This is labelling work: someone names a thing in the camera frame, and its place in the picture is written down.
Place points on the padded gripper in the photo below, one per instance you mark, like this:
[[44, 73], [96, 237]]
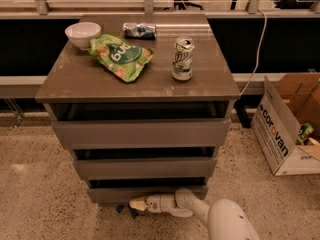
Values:
[[155, 204]]

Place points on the grey bottom drawer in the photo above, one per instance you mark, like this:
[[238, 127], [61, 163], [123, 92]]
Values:
[[120, 191]]

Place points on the grey drawer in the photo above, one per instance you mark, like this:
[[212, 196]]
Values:
[[81, 126], [120, 191], [145, 163]]

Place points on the grey middle drawer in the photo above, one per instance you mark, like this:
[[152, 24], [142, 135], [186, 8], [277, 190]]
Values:
[[145, 163]]

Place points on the grey drawer cabinet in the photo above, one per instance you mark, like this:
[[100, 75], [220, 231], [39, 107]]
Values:
[[77, 78]]

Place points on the grey top drawer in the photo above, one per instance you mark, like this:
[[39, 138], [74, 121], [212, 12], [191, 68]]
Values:
[[81, 126]]

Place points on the green snack bag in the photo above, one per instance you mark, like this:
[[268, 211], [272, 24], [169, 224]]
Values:
[[123, 59]]

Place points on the white green soda can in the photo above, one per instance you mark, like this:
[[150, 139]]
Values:
[[182, 62]]

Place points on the white bowl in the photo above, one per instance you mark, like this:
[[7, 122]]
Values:
[[81, 33]]

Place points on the green can in box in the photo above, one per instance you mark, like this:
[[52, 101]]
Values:
[[306, 130]]

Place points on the white cardboard box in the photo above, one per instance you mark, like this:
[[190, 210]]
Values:
[[284, 107]]

